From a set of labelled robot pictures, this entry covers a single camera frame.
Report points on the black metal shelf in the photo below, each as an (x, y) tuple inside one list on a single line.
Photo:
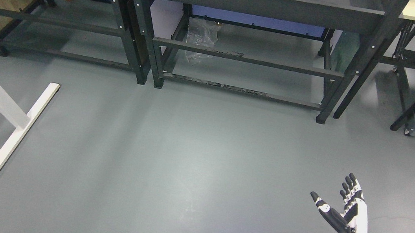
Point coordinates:
[(103, 32), (330, 39)]

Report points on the black metal shelf left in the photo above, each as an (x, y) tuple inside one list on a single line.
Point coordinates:
[(103, 32)]

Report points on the black metal shelf right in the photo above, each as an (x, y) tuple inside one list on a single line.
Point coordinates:
[(330, 39)]

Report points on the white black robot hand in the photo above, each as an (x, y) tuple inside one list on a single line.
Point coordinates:
[(353, 219)]

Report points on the clear plastic bag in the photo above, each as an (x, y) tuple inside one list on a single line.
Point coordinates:
[(202, 33)]

